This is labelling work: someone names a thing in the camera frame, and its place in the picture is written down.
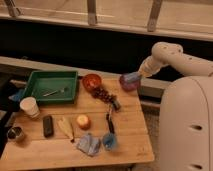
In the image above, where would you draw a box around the black rectangular remote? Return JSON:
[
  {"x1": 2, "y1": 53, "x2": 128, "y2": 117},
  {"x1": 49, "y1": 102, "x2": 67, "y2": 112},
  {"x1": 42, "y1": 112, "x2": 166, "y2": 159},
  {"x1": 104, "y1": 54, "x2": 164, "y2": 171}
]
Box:
[{"x1": 43, "y1": 115, "x2": 54, "y2": 138}]

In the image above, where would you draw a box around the purple bowl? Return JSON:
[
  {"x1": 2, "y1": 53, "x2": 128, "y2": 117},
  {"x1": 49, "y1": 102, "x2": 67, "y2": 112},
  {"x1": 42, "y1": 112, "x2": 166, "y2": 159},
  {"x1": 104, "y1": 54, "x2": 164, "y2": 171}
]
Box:
[{"x1": 119, "y1": 74, "x2": 141, "y2": 91}]

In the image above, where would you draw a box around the blue crumpled cloth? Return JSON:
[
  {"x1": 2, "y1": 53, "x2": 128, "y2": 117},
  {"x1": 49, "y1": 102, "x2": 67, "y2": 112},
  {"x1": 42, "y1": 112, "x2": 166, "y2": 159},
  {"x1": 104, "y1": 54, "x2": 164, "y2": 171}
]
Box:
[{"x1": 76, "y1": 133, "x2": 101, "y2": 157}]

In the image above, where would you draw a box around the silver fork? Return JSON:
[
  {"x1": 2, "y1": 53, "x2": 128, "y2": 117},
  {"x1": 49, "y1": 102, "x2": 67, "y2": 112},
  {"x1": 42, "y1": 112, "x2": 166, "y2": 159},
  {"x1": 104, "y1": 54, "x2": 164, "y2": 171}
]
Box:
[{"x1": 42, "y1": 87, "x2": 67, "y2": 97}]

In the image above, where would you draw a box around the small metal cup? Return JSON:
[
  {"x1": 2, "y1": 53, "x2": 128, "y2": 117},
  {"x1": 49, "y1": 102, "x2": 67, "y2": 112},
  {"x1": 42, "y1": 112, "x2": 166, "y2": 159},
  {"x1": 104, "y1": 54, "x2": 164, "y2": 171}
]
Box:
[{"x1": 7, "y1": 127, "x2": 25, "y2": 142}]

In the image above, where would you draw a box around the orange red bowl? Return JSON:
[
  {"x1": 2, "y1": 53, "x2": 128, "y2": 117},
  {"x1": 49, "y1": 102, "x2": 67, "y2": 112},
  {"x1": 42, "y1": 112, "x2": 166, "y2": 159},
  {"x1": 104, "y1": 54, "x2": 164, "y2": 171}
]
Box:
[{"x1": 82, "y1": 74, "x2": 102, "y2": 91}]

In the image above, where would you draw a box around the white paper cup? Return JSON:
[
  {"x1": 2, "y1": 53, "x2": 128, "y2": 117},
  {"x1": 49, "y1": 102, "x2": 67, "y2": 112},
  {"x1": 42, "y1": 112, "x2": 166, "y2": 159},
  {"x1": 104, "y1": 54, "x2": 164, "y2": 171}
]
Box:
[{"x1": 20, "y1": 97, "x2": 40, "y2": 118}]

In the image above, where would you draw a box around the bunch of dark grapes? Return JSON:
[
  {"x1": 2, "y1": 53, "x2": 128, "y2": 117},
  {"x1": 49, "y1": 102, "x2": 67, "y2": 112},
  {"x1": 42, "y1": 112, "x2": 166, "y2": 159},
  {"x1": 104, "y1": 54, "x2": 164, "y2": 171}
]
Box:
[{"x1": 91, "y1": 87, "x2": 116, "y2": 103}]

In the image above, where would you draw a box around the blue sponge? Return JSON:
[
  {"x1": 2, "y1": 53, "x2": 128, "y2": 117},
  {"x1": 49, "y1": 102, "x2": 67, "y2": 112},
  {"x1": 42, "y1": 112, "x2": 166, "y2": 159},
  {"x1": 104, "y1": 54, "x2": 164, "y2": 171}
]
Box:
[{"x1": 123, "y1": 72, "x2": 141, "y2": 83}]

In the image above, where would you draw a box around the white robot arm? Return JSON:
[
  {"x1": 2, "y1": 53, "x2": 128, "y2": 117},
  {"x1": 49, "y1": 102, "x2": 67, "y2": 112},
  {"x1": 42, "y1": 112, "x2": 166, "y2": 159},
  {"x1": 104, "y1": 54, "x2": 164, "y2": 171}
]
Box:
[{"x1": 138, "y1": 42, "x2": 213, "y2": 77}]

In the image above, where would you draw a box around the red yellow apple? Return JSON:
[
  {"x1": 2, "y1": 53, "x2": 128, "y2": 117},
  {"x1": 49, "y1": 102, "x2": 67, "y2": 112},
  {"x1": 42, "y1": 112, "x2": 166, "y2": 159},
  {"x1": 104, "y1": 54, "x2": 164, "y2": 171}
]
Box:
[{"x1": 76, "y1": 115, "x2": 91, "y2": 130}]

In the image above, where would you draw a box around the black handled utensil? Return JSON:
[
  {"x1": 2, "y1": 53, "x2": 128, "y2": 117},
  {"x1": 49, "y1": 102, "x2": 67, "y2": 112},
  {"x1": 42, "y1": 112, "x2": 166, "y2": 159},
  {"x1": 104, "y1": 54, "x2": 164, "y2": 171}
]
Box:
[{"x1": 102, "y1": 104, "x2": 118, "y2": 151}]

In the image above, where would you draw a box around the green plastic tray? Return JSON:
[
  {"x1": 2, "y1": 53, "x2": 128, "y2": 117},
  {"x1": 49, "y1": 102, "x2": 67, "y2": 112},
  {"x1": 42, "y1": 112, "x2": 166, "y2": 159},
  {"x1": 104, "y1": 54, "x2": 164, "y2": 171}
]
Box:
[{"x1": 23, "y1": 71, "x2": 78, "y2": 105}]

